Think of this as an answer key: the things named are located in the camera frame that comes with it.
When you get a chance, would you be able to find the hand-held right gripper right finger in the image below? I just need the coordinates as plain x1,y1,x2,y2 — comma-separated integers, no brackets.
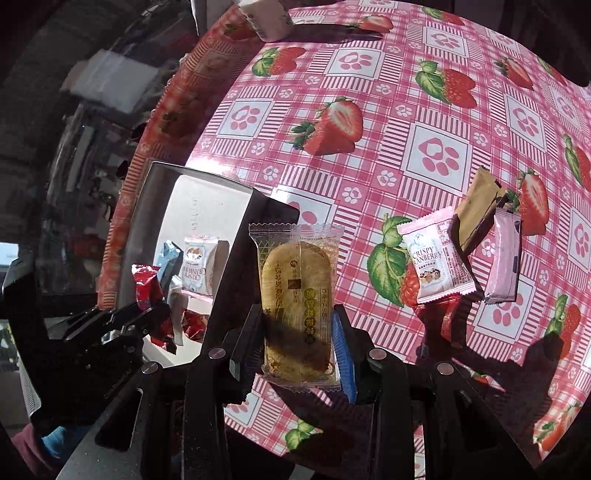
332,304,532,480

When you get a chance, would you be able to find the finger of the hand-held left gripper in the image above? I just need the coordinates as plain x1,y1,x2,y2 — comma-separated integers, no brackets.
48,302,171,340
111,323,162,352

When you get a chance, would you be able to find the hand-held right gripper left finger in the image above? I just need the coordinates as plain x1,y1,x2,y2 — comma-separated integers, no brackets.
95,304,265,480

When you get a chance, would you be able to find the red twisted candy wrapper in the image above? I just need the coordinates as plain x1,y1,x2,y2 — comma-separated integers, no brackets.
182,309,208,342

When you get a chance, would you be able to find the silver snack packet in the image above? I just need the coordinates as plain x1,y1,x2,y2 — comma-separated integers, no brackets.
167,275,188,347

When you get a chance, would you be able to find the dark red snack packet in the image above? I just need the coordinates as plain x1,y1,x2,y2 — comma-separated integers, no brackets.
131,264,178,355

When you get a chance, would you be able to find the clear packet with yellow cracker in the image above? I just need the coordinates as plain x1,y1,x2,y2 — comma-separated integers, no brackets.
248,223,343,385

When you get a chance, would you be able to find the light blue snack packet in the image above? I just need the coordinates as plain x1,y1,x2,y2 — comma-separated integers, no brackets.
154,241,183,289

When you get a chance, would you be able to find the white round snack packet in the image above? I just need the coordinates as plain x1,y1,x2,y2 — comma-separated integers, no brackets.
181,236,220,296

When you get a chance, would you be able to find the pink-edged white snack packet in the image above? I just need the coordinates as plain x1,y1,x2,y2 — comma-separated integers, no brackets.
398,207,476,305

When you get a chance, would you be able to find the white box with dark rim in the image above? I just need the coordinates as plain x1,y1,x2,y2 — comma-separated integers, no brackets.
115,161,301,365

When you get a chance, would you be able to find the pale pink snack packet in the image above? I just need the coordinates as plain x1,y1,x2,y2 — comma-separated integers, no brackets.
482,206,523,304

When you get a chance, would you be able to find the gold and brown snack packet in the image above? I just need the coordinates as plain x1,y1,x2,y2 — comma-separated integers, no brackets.
452,167,509,257

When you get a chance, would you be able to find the strawberry print tablecloth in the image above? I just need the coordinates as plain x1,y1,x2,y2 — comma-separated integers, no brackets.
97,0,591,467

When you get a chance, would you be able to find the white plastic bottle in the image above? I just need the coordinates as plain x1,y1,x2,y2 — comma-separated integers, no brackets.
236,0,294,42

